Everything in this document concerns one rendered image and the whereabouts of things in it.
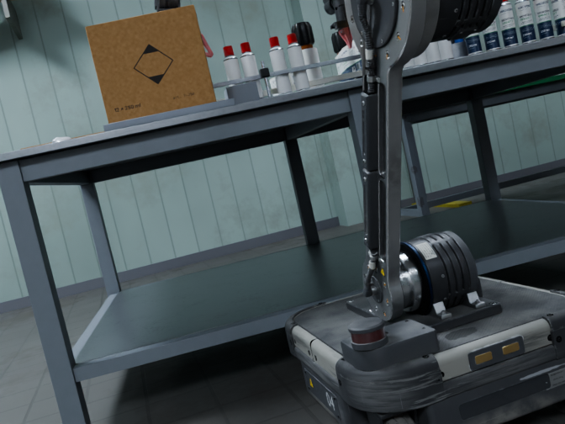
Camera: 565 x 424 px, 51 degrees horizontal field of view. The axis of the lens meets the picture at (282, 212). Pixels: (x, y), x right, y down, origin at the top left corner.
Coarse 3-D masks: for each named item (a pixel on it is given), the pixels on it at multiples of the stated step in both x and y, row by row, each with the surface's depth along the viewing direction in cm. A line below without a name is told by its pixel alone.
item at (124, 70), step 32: (96, 32) 161; (128, 32) 162; (160, 32) 162; (192, 32) 163; (96, 64) 162; (128, 64) 162; (160, 64) 163; (192, 64) 164; (128, 96) 163; (160, 96) 164; (192, 96) 164
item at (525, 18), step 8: (520, 0) 224; (528, 0) 224; (520, 8) 224; (528, 8) 224; (520, 16) 225; (528, 16) 224; (520, 24) 226; (528, 24) 224; (520, 32) 227; (528, 32) 224; (528, 40) 225
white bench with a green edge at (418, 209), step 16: (544, 80) 361; (560, 80) 370; (496, 96) 358; (512, 96) 361; (528, 96) 364; (416, 112) 344; (432, 112) 347; (448, 112) 350; (464, 112) 423; (416, 160) 344; (416, 176) 344; (528, 176) 402; (544, 176) 405; (416, 192) 346; (464, 192) 389; (480, 192) 392; (416, 208) 380
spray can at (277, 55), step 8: (272, 40) 210; (272, 48) 210; (280, 48) 210; (272, 56) 210; (280, 56) 210; (272, 64) 211; (280, 64) 210; (280, 80) 210; (288, 80) 211; (280, 88) 211; (288, 88) 211
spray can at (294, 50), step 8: (288, 40) 212; (296, 40) 212; (288, 48) 212; (296, 48) 211; (288, 56) 213; (296, 56) 211; (296, 64) 211; (304, 64) 213; (296, 72) 212; (304, 72) 212; (296, 80) 212; (304, 80) 212; (296, 88) 213; (304, 88) 212
